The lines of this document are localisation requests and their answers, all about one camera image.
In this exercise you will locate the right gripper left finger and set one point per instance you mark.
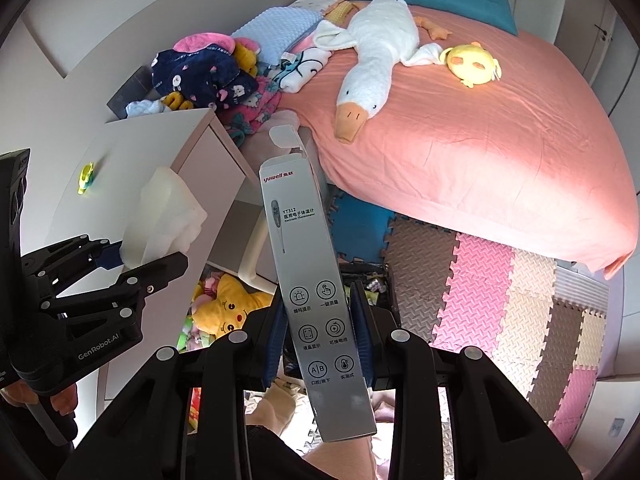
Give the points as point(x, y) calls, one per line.
point(184, 408)

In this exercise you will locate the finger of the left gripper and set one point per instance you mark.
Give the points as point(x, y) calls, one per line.
point(53, 269)
point(145, 272)

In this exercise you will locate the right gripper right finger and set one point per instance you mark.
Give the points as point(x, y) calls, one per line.
point(496, 433)

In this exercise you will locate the white foam sponge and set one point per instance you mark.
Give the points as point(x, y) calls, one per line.
point(167, 219)

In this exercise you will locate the white thermometer box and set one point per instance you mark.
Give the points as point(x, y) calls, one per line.
point(313, 293)

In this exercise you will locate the black trash bin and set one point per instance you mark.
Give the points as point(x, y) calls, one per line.
point(376, 279)

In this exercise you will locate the yellow green plastic toy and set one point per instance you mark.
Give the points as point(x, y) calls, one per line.
point(86, 177)

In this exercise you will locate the yellow pikachu plush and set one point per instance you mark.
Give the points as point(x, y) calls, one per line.
point(226, 309)

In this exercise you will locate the colourful foam floor mat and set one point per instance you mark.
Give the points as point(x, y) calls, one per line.
point(540, 320)

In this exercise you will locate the navy rabbit blanket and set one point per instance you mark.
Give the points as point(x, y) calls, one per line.
point(209, 77)

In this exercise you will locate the pink bed sheet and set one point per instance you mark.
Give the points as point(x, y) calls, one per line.
point(530, 160)

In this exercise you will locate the light blue blanket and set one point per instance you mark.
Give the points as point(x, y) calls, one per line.
point(277, 29)

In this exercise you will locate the yellow chick plush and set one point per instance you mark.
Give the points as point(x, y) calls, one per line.
point(471, 64)

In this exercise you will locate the white goose plush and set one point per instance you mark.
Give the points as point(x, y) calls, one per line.
point(384, 33)

